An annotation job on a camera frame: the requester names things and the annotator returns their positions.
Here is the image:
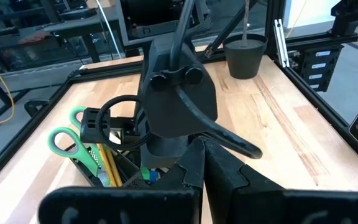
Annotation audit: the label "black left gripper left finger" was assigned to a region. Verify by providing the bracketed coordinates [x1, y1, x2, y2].
[38, 136, 205, 224]

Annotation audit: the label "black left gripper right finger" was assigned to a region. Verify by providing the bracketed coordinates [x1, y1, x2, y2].
[202, 136, 358, 224]

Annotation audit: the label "green handled scissors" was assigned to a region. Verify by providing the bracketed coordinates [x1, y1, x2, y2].
[47, 106, 105, 187]

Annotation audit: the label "black mesh desk organizer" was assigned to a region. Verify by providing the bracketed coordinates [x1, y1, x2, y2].
[68, 141, 172, 190]

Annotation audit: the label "black plant pot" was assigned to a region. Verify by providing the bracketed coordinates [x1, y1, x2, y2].
[222, 33, 269, 80]

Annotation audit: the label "green artificial plant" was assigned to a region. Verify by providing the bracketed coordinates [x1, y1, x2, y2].
[242, 0, 250, 40]

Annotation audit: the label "black labelled equipment box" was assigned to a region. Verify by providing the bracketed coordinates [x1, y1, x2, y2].
[300, 45, 344, 93]

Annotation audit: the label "black camera cable loop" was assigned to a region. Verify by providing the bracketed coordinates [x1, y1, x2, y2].
[94, 95, 152, 152]

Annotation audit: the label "black table frame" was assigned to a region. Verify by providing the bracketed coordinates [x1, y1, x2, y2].
[0, 52, 358, 194]

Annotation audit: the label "thin white cable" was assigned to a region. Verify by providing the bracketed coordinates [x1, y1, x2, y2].
[95, 0, 122, 58]

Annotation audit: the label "silver aluminium bracket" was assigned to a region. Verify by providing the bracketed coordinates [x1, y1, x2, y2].
[273, 19, 290, 68]

